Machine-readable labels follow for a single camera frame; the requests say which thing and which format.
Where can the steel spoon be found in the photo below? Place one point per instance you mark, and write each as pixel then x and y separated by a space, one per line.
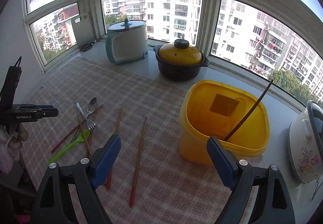
pixel 92 105

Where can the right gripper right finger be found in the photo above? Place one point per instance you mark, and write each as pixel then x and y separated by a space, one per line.
pixel 273 203

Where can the wooden chopstick red tip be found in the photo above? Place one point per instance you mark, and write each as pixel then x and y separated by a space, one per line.
pixel 230 134

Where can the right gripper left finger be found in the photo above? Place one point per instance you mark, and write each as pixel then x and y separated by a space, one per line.
pixel 53 202

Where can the green plastic spoon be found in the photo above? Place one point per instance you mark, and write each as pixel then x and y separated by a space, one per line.
pixel 79 139

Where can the yellow plastic container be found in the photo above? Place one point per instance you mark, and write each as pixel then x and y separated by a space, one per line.
pixel 213 109

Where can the steel fork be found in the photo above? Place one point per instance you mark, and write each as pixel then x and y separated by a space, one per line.
pixel 89 123

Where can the left hand gloved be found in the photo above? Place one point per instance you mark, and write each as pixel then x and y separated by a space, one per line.
pixel 11 144

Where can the white teal electric cooker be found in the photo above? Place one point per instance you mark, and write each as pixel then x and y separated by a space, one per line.
pixel 127 41

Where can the white floral rice cooker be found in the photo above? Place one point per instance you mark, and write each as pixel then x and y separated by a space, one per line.
pixel 305 143

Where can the white cutting board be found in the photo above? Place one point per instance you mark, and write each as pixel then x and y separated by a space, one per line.
pixel 83 29

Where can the yellow clay pot lid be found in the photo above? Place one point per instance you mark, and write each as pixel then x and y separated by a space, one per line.
pixel 180 53

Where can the pink checkered table mat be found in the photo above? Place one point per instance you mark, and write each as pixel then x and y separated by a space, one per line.
pixel 169 189

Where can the black clay pot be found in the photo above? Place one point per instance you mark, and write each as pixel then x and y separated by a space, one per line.
pixel 178 72

